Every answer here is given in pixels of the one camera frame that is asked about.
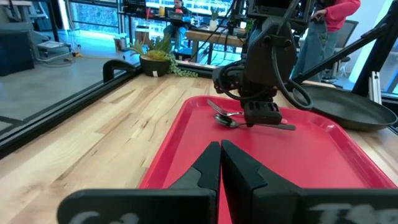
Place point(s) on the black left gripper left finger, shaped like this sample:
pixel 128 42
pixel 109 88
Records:
pixel 199 177

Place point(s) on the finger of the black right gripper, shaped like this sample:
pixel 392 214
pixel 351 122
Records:
pixel 253 118
pixel 273 116

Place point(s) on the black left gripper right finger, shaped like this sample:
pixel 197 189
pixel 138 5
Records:
pixel 245 180

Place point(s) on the silver metal spoon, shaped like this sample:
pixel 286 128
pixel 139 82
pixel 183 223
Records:
pixel 225 120

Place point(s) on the silver metal fork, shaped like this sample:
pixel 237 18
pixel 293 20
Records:
pixel 217 107

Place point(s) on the red plastic tray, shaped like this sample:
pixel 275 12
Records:
pixel 311 155

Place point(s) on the wooden background table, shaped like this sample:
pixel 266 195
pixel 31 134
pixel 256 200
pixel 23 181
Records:
pixel 214 39

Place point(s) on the person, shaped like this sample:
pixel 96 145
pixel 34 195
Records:
pixel 178 29
pixel 317 43

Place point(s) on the small plant in white pot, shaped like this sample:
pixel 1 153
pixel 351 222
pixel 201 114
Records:
pixel 214 21

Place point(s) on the grey office chair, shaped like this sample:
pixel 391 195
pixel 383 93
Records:
pixel 346 37

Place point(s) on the silver aluminium extrusion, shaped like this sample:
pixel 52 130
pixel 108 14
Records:
pixel 374 87

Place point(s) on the potted plant in black pot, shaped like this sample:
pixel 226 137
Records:
pixel 155 63

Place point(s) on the black table clamp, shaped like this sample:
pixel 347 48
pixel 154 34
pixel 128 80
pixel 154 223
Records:
pixel 116 65

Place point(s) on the dark storage cabinet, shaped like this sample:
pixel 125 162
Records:
pixel 15 53

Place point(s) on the black table frame strut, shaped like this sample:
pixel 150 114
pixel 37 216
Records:
pixel 377 53

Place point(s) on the black table edge rail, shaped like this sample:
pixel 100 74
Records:
pixel 62 110

